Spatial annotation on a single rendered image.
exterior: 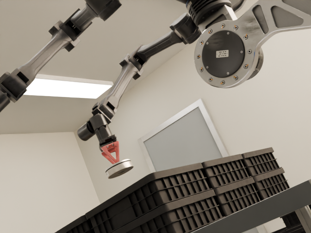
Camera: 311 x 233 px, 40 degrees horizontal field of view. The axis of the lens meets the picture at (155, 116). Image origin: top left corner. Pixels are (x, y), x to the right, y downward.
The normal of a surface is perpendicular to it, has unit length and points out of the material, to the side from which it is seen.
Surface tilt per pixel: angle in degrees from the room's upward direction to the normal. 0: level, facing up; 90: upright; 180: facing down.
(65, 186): 90
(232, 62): 90
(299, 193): 90
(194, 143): 90
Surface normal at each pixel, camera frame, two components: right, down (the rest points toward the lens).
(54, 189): 0.71, -0.48
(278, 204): -0.59, 0.00
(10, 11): 0.39, 0.88
